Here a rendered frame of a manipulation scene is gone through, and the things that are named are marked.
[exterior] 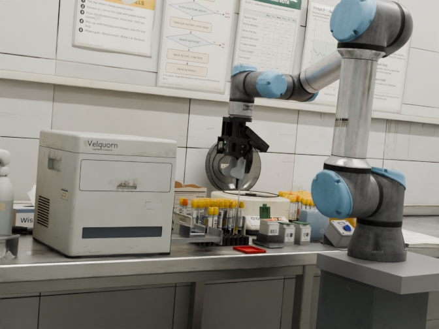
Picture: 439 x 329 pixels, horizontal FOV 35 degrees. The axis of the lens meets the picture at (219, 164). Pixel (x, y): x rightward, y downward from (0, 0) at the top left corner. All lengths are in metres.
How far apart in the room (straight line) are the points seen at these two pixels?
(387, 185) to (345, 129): 0.19
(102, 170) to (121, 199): 0.09
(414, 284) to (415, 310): 0.20
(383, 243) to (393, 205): 0.10
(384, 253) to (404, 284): 0.17
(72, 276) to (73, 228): 0.12
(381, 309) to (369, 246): 0.16
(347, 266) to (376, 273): 0.10
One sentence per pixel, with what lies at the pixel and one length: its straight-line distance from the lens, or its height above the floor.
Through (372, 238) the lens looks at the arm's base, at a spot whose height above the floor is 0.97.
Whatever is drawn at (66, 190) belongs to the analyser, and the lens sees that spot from 1.73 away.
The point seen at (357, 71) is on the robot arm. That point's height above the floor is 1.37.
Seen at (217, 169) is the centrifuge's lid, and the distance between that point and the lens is 2.59.
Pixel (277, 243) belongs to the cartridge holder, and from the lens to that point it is 2.08.
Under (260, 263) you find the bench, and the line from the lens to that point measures 1.95.
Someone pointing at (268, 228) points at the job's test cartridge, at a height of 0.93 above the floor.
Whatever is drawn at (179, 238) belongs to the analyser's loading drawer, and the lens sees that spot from 1.85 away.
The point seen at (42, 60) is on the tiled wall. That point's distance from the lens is 2.33.
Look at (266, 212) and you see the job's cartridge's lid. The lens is 2.12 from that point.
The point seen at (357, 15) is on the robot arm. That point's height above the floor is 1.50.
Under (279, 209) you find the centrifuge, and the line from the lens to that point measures 2.37.
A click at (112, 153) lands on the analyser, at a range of 1.72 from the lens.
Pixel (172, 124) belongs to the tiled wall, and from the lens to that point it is 2.53.
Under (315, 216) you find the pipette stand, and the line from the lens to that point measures 2.25.
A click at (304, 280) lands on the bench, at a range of 2.10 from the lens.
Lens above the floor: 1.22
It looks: 3 degrees down
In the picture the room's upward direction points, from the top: 5 degrees clockwise
